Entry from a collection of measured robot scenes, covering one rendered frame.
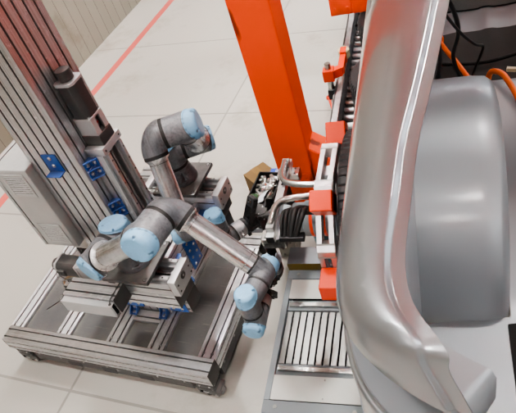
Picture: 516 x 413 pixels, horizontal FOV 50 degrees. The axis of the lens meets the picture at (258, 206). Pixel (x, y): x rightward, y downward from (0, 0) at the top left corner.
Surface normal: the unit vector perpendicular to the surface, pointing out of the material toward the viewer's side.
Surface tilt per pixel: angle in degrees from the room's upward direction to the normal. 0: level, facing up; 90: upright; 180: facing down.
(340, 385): 0
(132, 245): 86
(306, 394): 0
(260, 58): 90
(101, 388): 0
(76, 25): 90
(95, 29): 90
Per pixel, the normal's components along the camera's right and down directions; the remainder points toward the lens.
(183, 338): -0.26, -0.70
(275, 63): -0.19, 0.71
